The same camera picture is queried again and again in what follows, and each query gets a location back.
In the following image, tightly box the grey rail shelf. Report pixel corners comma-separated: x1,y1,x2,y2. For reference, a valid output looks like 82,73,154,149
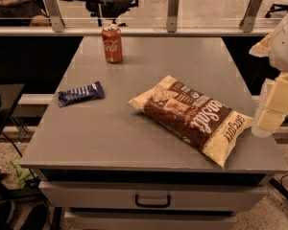
0,27,274,37

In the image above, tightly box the green object on floor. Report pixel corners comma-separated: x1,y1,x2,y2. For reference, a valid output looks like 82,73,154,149
11,157,35,188

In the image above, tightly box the left metal bracket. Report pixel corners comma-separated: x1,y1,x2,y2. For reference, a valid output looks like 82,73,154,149
43,0,64,33

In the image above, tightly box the metal bracket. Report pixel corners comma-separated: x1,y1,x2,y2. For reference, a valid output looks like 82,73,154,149
166,0,180,33
239,0,263,33
43,0,64,33

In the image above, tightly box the brown and cream chip bag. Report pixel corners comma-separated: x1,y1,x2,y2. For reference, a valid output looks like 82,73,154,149
129,76,253,167

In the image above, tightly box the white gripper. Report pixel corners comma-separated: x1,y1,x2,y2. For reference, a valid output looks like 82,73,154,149
249,13,288,138

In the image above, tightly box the middle metal bracket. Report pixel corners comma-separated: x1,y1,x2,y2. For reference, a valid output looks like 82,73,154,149
166,0,180,33

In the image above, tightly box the grey drawer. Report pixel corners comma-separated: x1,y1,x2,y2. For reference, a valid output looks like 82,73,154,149
39,181,266,212
64,211,236,230

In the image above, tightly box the blue snack bar wrapper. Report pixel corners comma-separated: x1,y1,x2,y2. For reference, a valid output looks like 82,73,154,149
58,81,105,107

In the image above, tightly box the grey upper drawer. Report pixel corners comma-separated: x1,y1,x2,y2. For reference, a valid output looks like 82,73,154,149
39,181,266,212

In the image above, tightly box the black drawer handle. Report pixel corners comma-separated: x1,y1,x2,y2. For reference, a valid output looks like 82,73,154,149
134,195,172,209

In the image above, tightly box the right metal bracket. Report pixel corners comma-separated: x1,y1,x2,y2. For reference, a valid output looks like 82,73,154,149
239,0,263,33

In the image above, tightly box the black shoe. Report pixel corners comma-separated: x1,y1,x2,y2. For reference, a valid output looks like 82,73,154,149
19,203,48,230

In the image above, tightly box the grey lower drawer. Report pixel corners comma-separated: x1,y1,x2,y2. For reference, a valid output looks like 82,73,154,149
64,211,236,230

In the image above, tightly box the red cola can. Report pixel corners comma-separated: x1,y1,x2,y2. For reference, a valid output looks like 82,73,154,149
102,24,123,63

